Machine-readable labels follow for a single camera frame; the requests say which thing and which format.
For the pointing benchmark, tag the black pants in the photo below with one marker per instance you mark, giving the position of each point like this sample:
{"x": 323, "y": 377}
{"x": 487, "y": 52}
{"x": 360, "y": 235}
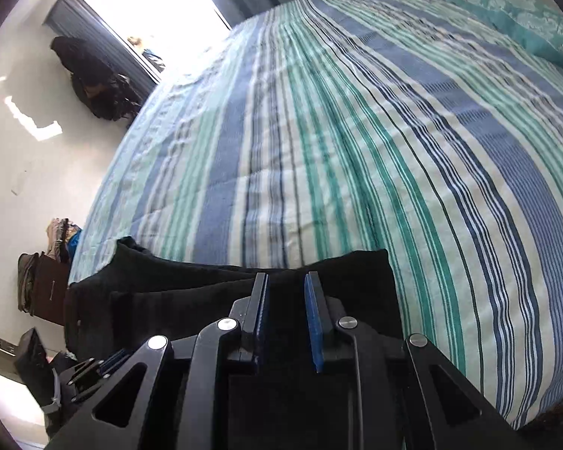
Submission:
{"x": 178, "y": 290}

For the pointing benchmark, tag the narrow blue curtain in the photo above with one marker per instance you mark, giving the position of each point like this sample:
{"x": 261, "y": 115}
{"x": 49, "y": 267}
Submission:
{"x": 70, "y": 11}

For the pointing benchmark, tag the pile of mixed clothes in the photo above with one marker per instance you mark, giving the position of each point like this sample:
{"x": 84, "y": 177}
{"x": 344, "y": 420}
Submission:
{"x": 61, "y": 236}

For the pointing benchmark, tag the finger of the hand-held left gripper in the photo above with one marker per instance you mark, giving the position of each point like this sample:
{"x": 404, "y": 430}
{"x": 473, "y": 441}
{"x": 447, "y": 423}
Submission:
{"x": 110, "y": 361}

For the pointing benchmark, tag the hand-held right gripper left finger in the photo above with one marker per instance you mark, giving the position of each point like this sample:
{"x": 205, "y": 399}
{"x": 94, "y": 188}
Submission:
{"x": 262, "y": 309}

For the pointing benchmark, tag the hanging laundry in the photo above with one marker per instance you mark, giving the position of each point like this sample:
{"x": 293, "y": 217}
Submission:
{"x": 150, "y": 56}

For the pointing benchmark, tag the bed with striped sheet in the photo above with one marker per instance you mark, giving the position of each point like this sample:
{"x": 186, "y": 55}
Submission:
{"x": 356, "y": 150}

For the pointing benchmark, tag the brown wooden dresser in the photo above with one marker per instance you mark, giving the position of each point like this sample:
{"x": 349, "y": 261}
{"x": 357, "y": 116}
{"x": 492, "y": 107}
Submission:
{"x": 51, "y": 290}

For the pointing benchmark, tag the teal floral pillow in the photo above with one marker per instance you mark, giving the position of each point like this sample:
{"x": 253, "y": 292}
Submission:
{"x": 521, "y": 14}

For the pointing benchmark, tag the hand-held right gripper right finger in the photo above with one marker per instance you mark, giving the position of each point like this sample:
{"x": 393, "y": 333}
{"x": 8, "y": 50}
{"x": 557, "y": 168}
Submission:
{"x": 314, "y": 318}

